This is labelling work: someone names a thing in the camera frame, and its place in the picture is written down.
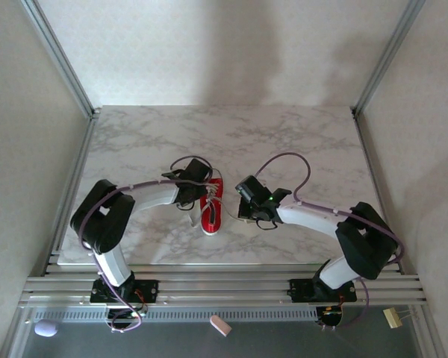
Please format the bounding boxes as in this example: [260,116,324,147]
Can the pink eraser block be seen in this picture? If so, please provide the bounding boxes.
[209,315,232,338]

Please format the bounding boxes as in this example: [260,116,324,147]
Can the aluminium frame corner post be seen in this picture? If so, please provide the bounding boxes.
[20,0,100,119]
[352,0,426,116]

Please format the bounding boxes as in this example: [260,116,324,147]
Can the left arm base electronics board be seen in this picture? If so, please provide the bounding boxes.
[105,302,149,326]

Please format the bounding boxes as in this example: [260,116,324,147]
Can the lavender oval eraser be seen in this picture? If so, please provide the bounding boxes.
[34,318,59,339]

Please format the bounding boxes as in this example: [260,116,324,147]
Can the aluminium frame cross rails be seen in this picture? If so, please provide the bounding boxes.
[18,263,429,309]

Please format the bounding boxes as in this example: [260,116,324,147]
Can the red canvas sneaker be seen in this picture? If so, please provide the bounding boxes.
[199,178,227,237]

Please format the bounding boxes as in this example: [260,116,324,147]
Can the aluminium frame side rail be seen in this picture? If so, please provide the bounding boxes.
[40,110,102,277]
[350,107,406,273]

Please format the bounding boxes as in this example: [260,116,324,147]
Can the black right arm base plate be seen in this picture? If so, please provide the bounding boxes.
[289,277,358,303]

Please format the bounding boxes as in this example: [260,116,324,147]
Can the grey slotted cable duct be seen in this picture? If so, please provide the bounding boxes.
[29,306,318,324]

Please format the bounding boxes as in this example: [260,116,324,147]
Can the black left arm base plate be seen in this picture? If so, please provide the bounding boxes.
[90,279,160,304]

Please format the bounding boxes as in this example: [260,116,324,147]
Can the beige binder clip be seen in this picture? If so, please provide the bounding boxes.
[382,307,421,330]

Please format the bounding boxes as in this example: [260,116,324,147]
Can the right arm base electronics board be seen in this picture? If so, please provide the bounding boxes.
[316,304,345,328]

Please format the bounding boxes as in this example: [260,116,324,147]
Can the white shoelace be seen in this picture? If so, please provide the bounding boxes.
[188,167,249,229]

